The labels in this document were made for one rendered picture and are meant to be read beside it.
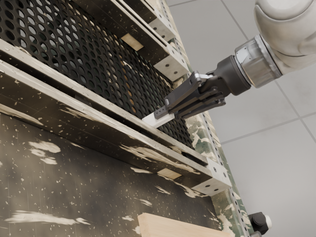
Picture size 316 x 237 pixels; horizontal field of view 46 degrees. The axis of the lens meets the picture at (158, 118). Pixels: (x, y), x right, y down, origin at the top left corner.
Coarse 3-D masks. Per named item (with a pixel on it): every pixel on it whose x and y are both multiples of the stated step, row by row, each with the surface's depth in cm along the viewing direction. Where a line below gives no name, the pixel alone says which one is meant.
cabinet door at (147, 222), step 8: (144, 216) 69; (152, 216) 71; (160, 216) 74; (144, 224) 68; (152, 224) 70; (160, 224) 72; (168, 224) 75; (176, 224) 78; (184, 224) 81; (192, 224) 84; (144, 232) 68; (152, 232) 68; (160, 232) 71; (168, 232) 73; (176, 232) 76; (184, 232) 79; (192, 232) 82; (200, 232) 85; (208, 232) 89; (216, 232) 93; (224, 232) 98
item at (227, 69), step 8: (232, 56) 70; (224, 64) 70; (232, 64) 69; (208, 72) 71; (216, 72) 70; (224, 72) 69; (232, 72) 69; (240, 72) 68; (208, 80) 70; (216, 80) 70; (224, 80) 69; (232, 80) 69; (240, 80) 69; (200, 88) 72; (208, 88) 72; (224, 88) 73; (232, 88) 70; (240, 88) 70; (248, 88) 70; (208, 96) 74; (224, 96) 76
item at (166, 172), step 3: (165, 168) 84; (159, 171) 84; (162, 171) 85; (165, 171) 85; (168, 171) 85; (171, 171) 86; (162, 174) 86; (165, 174) 87; (168, 174) 87; (171, 174) 87; (174, 174) 88; (177, 174) 88; (180, 174) 89; (168, 177) 89; (171, 177) 89; (174, 177) 89
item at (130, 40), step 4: (124, 36) 106; (128, 36) 107; (132, 36) 107; (124, 40) 108; (128, 40) 108; (132, 40) 108; (136, 40) 109; (128, 44) 109; (132, 44) 110; (136, 44) 110; (140, 44) 111; (136, 48) 112; (140, 48) 112
